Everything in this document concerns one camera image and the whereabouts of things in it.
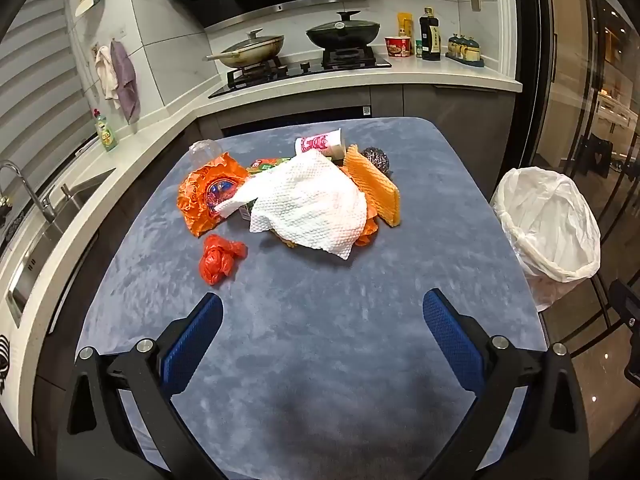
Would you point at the steel wool scrubber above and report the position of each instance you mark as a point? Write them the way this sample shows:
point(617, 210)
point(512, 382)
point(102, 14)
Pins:
point(379, 159)

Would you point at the yellow packet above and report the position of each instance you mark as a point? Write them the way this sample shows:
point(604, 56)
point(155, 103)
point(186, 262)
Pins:
point(404, 22)

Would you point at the purple hanging towel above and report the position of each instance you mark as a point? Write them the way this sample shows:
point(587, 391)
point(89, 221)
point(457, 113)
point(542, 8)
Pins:
point(125, 85)

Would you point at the trash bin with white liner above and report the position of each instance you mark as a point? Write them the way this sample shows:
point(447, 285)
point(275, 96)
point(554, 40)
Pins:
point(545, 220)

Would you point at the steel kitchen sink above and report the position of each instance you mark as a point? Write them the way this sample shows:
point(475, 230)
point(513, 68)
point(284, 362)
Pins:
point(50, 240)

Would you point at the seasoning jar set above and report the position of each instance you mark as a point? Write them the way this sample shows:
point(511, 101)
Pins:
point(465, 50)

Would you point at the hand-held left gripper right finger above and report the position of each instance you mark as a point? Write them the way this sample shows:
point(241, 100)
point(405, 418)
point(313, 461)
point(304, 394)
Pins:
point(452, 340)

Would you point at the red instant noodle bowl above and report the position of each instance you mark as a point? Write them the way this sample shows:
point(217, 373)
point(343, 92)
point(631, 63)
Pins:
point(397, 47)

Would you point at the dark grey base cabinets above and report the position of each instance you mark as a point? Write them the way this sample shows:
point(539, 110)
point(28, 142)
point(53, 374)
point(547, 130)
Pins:
point(450, 115)

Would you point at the green dish soap bottle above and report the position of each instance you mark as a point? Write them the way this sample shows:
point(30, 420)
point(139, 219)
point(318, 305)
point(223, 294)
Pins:
point(106, 135)

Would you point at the white paper towel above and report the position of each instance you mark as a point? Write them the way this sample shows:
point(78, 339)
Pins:
point(305, 205)

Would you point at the black built-in appliance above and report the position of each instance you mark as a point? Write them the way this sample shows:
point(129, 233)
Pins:
point(300, 117)

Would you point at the white window blinds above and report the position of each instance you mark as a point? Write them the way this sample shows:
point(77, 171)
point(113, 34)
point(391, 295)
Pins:
point(40, 85)

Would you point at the small green-capped bottle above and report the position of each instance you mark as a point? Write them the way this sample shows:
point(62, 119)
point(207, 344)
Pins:
point(418, 49)

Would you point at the green cardboard box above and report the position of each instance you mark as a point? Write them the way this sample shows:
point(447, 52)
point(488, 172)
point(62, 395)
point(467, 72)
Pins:
point(262, 164)

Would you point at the black bag with heart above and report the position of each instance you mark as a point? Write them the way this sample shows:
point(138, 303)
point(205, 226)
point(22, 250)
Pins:
point(600, 155)

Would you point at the orange ribbed sponge cloth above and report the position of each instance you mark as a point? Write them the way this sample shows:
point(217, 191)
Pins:
point(375, 185)

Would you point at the orange plastic bag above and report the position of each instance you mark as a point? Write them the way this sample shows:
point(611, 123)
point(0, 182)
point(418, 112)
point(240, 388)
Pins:
point(217, 260)

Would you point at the dark soy sauce bottle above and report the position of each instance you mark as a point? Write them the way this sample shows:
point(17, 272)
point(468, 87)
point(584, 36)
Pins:
point(430, 37)

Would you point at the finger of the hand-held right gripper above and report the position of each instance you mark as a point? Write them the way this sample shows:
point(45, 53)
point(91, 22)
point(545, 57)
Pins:
point(626, 305)

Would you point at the black wok with lid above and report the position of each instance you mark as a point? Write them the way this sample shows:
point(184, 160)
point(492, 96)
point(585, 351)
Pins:
point(342, 32)

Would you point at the clear plastic bottle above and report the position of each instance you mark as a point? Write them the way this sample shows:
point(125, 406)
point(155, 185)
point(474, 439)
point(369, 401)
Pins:
point(205, 152)

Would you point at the white kitchen countertop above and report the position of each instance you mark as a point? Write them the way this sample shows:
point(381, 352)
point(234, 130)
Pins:
point(165, 125)

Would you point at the white hanging towel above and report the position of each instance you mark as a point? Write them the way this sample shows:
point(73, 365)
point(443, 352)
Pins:
point(106, 75)

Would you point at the black gas stove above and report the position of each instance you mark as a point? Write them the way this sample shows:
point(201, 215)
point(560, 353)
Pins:
point(300, 74)

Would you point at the beige frying pan with lid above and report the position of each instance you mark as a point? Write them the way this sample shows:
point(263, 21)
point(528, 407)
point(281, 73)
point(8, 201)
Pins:
point(252, 50)

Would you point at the pink printed paper cup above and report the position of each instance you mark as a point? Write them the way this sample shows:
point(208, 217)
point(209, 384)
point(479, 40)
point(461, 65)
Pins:
point(322, 144)

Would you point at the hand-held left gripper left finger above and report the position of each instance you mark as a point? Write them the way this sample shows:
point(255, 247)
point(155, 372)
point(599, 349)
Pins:
point(192, 345)

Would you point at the orange snack bag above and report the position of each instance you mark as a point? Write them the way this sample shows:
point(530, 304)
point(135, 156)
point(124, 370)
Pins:
point(205, 195)

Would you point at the glass sliding door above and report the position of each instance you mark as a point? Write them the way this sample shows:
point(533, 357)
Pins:
point(575, 110)

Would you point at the blue-grey velvet tablecloth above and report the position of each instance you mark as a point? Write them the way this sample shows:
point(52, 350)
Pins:
point(300, 285)

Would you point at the chrome faucet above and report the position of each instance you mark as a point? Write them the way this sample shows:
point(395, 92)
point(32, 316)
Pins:
point(30, 185)

